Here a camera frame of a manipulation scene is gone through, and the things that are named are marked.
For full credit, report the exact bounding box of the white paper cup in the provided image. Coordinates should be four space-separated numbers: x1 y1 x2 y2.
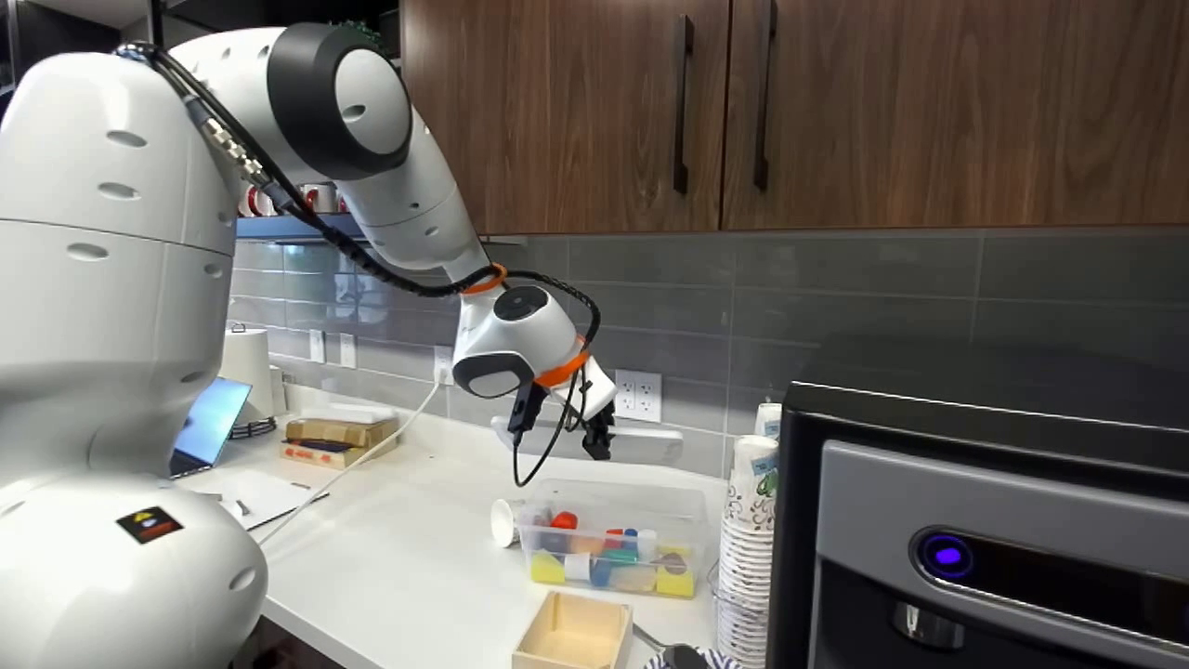
485 495 523 550

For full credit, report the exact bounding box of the blue wall shelf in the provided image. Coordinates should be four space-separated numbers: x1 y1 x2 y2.
233 212 364 244

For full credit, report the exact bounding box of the white paper towel roll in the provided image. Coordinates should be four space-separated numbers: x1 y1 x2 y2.
220 323 285 432

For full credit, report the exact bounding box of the clear plastic storage box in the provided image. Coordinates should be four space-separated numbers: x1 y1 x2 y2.
513 477 729 602

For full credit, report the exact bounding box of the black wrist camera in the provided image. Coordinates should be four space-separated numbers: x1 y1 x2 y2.
503 374 551 437

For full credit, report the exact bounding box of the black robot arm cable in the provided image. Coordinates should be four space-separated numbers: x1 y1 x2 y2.
116 41 606 490

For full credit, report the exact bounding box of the white paper sheet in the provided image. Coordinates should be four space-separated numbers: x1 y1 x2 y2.
201 466 329 534

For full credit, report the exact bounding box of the wooden wall cabinet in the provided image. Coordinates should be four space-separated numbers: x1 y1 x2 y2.
398 0 1189 239

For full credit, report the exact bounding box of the small wooden box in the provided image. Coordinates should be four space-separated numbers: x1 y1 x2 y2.
509 586 637 669

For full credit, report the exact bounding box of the blue toy piece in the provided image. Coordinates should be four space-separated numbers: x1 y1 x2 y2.
590 531 643 592

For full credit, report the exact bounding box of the white plastic box lid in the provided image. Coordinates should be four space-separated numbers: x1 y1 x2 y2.
490 411 687 468

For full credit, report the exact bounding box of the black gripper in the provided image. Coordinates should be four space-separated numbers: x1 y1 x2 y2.
577 398 620 466

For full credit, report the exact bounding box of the black cabinet handle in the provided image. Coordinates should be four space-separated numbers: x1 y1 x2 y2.
668 10 700 202

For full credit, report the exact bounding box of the white power cable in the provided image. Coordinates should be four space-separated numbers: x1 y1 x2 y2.
246 358 451 534

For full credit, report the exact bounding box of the dark patterned bowl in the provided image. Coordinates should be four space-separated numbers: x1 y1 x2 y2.
643 638 748 669

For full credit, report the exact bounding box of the black silver coffee machine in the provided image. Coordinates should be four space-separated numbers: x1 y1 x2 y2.
762 339 1189 669

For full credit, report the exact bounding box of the metal spoon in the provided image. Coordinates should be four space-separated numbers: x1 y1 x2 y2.
627 621 711 669

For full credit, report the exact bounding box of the stack of patterned cups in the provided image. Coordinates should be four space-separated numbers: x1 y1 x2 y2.
712 398 789 669

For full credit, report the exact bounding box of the yellow toy block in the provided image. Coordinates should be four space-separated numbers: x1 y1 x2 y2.
649 564 700 602

